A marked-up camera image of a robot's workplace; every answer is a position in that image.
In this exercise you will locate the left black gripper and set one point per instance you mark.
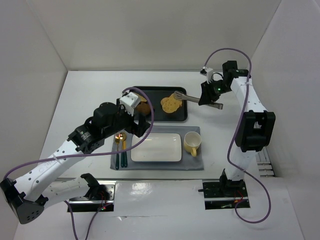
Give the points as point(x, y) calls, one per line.
point(136, 124)

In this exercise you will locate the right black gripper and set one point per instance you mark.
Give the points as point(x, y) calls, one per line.
point(210, 90)

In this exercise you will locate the metal food tongs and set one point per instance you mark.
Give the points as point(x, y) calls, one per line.
point(178, 95)

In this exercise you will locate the bread slice with seeds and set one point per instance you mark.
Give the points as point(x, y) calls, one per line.
point(170, 104)

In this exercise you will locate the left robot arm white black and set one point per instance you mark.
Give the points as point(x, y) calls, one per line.
point(29, 195)

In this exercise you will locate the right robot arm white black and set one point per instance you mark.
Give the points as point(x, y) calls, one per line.
point(233, 172)

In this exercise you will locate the dark brown bread loaf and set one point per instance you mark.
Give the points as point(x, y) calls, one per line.
point(144, 108)

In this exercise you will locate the half baguette bread piece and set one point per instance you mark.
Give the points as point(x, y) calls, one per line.
point(142, 99)

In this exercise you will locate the white rectangular plate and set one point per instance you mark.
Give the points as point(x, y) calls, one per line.
point(158, 147)

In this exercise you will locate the black baking tray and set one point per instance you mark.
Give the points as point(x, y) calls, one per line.
point(156, 94)

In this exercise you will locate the yellow ceramic mug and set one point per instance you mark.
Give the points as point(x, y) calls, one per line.
point(192, 141)

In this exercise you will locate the grey cloth placemat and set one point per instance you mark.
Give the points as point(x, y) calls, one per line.
point(187, 162)

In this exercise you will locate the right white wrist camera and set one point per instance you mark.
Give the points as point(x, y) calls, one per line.
point(208, 73)

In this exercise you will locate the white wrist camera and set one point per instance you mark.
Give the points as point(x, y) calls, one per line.
point(130, 101)
point(208, 73)

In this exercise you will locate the gold fork green handle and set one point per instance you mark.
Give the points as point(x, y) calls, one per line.
point(117, 142)

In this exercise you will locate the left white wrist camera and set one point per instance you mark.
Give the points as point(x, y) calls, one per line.
point(130, 101)

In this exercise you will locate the gold spoon green handle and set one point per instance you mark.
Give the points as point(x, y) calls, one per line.
point(124, 158)

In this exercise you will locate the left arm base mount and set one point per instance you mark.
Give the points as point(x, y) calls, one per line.
point(99, 196)

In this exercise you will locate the aluminium rail frame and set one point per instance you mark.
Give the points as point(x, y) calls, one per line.
point(265, 162)

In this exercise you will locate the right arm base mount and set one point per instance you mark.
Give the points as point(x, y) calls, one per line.
point(224, 193)

